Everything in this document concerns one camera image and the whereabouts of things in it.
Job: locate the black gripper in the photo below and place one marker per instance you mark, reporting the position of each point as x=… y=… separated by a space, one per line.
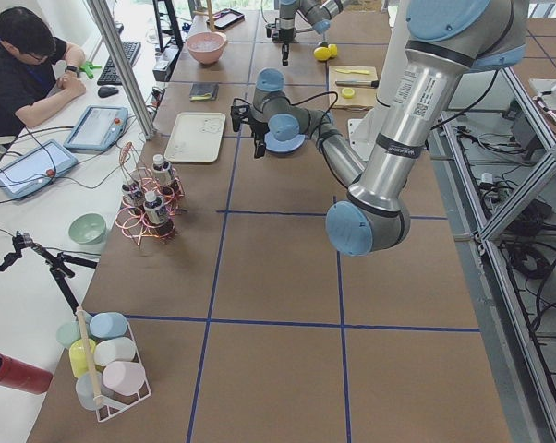
x=284 y=36
x=259 y=128

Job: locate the blue plate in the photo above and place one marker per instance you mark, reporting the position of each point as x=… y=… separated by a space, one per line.
x=275 y=146

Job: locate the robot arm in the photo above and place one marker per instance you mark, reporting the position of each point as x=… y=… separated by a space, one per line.
x=318 y=16
x=446 y=39

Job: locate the round yellow lemon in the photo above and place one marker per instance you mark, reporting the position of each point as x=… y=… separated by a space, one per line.
x=322 y=53

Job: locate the oval yellow lemon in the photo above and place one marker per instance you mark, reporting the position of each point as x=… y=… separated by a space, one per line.
x=333 y=50

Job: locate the cream bear tray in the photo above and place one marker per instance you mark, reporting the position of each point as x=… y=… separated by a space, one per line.
x=195 y=138

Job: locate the lemon half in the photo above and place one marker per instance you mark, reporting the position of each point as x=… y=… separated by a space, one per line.
x=348 y=93

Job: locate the pink ice bowl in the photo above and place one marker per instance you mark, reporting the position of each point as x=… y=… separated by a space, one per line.
x=206 y=47

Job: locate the steel cylinder tool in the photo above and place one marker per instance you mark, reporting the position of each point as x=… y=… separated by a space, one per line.
x=358 y=83

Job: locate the yellow plastic knife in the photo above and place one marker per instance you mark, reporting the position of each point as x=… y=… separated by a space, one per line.
x=353 y=71

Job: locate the grey folded cloth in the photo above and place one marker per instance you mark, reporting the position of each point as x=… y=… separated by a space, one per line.
x=203 y=92

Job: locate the wooden cutting board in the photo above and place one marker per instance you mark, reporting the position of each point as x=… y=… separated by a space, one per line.
x=364 y=98

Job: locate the dark drink bottle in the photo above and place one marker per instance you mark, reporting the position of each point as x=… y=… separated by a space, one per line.
x=163 y=174
x=133 y=195
x=157 y=214

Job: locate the blue teach pendant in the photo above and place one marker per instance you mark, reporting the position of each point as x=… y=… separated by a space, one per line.
x=38 y=168
x=97 y=129

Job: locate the black mouse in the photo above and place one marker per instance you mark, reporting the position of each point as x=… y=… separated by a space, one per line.
x=106 y=91

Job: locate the green bowl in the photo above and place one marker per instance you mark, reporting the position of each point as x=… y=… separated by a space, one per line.
x=87 y=229

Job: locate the black tripod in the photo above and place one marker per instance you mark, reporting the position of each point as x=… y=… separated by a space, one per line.
x=57 y=264

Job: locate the blue cup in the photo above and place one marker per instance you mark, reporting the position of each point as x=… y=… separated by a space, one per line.
x=108 y=325

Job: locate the seated person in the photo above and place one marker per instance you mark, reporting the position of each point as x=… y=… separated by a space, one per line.
x=39 y=73

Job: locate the white cup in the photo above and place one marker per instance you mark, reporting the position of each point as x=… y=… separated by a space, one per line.
x=117 y=349

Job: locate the pink cup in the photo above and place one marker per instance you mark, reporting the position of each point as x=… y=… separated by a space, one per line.
x=123 y=377

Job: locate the yellow cup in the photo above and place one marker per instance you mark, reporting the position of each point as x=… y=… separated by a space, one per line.
x=78 y=359

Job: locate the red cylinder bottle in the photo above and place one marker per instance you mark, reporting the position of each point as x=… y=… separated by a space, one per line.
x=19 y=375

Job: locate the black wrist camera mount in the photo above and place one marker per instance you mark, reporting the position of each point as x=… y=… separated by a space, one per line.
x=272 y=31
x=240 y=113

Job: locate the copper wire bottle rack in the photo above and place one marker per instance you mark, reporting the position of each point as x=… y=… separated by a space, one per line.
x=134 y=227

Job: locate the aluminium frame post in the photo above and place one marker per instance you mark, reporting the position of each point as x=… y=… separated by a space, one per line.
x=105 y=23

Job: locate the white wire cup rack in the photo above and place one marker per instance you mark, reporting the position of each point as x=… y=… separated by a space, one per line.
x=92 y=394

